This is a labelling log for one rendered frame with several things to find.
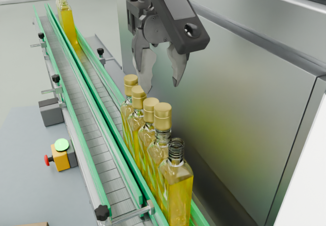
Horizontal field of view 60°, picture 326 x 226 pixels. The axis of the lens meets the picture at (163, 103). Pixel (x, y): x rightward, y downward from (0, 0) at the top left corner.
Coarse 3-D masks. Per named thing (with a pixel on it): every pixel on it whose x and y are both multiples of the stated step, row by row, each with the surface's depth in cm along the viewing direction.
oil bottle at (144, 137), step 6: (144, 126) 64; (138, 132) 64; (144, 132) 62; (150, 132) 62; (138, 138) 65; (144, 138) 62; (150, 138) 61; (138, 144) 66; (144, 144) 62; (138, 150) 68; (144, 150) 63; (144, 156) 64; (144, 162) 66; (144, 168) 67; (144, 174) 68
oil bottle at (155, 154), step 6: (150, 144) 59; (150, 150) 59; (156, 150) 57; (162, 150) 57; (150, 156) 59; (156, 156) 57; (162, 156) 57; (150, 162) 61; (156, 162) 57; (150, 168) 62; (156, 168) 58; (150, 174) 63; (156, 174) 59; (150, 180) 64; (156, 180) 60; (150, 186) 66; (156, 186) 61; (156, 192) 62; (156, 198) 64
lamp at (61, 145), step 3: (57, 141) 94; (60, 141) 94; (63, 141) 94; (66, 141) 95; (57, 144) 94; (60, 144) 93; (63, 144) 94; (66, 144) 94; (57, 147) 93; (60, 147) 93; (63, 147) 94; (66, 147) 95; (57, 150) 94; (60, 150) 94; (63, 150) 94
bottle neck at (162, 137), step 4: (156, 132) 56; (160, 132) 55; (164, 132) 55; (168, 132) 56; (156, 136) 57; (160, 136) 56; (164, 136) 56; (168, 136) 56; (156, 140) 58; (160, 140) 56; (164, 140) 56; (168, 140) 57; (156, 144) 58; (160, 144) 57; (164, 144) 57
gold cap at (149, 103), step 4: (144, 100) 59; (148, 100) 59; (152, 100) 59; (156, 100) 59; (144, 104) 58; (148, 104) 58; (152, 104) 58; (144, 108) 59; (148, 108) 58; (152, 108) 58; (144, 112) 60; (148, 112) 59; (152, 112) 59; (144, 116) 60; (148, 116) 59; (152, 116) 59; (148, 120) 60; (152, 120) 60
